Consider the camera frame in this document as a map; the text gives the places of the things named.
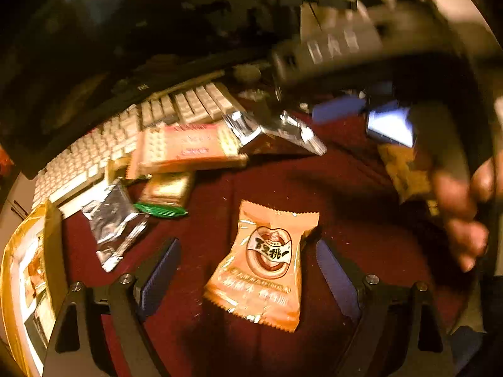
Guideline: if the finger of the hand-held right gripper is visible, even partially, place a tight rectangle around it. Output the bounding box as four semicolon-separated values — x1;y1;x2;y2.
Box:
312;94;367;124
367;82;394;105

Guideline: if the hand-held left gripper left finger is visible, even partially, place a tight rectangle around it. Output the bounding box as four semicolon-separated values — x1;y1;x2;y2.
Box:
42;237;182;377

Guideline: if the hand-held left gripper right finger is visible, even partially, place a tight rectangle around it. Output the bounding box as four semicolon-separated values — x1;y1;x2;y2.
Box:
316;239;456;377

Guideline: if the silver foil snack packet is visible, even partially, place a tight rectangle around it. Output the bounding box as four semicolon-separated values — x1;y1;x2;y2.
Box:
80;178;150;273
222;110;328;157

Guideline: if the orange round-logo snack packet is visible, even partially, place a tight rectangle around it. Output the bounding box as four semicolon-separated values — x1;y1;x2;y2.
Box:
202;199;321;334

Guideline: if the green-edged brown cracker packet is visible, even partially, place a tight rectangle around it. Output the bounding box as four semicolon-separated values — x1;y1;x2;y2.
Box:
134;171;196;220

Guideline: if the yellow cardboard box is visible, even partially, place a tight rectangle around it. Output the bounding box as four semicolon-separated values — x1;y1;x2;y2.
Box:
0;200;69;377

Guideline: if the small orange snack packet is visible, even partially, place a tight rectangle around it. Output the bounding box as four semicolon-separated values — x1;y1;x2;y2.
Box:
24;243;48;307

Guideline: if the red label cracker packet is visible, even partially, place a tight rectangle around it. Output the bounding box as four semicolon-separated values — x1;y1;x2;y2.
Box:
126;122;249;179

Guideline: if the black jointed holder arm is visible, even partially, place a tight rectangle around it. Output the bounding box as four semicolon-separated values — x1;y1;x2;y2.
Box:
275;0;360;10

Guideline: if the person's right hand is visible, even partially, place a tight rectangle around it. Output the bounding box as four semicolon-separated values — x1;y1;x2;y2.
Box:
430;157;496;273

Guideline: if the phone with lit screen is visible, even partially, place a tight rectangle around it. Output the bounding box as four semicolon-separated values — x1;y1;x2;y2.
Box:
365;100;417;148

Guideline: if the yellow snack packet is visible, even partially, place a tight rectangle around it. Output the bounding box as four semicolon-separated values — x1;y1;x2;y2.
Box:
377;143;441;216

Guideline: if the dark red table cloth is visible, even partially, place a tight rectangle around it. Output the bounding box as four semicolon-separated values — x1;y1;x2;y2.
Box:
59;98;484;377

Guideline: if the white computer keyboard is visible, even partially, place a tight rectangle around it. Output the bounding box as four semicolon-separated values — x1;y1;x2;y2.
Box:
31;82;246;218

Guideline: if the black computer monitor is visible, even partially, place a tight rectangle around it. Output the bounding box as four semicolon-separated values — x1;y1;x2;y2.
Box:
0;0;276;181

